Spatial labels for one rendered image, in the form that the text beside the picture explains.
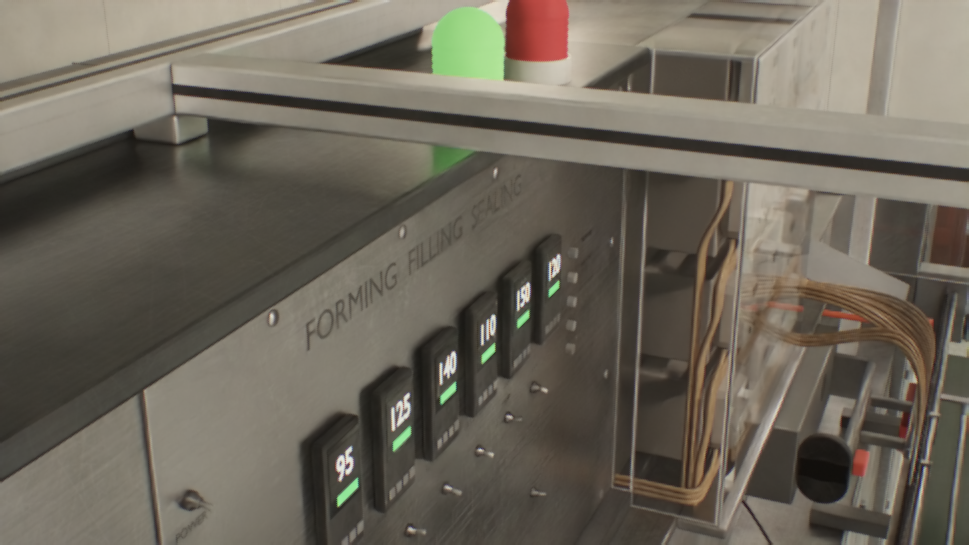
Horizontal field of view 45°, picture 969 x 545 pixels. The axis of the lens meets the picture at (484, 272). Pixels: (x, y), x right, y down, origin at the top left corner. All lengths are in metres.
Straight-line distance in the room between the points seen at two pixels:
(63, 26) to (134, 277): 3.94
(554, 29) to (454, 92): 0.31
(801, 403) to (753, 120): 1.12
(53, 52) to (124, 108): 3.69
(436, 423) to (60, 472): 0.39
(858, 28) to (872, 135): 5.28
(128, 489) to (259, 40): 0.47
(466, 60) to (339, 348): 0.28
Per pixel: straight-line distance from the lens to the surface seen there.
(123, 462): 0.61
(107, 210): 0.77
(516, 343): 1.03
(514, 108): 0.76
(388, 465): 0.84
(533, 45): 1.07
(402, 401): 0.83
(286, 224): 0.72
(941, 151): 0.70
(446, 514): 0.98
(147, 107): 0.87
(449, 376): 0.90
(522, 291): 1.02
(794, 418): 1.76
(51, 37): 4.53
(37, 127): 0.80
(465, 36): 0.93
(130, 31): 4.84
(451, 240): 0.89
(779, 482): 1.77
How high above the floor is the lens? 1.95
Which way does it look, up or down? 21 degrees down
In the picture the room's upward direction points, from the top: straight up
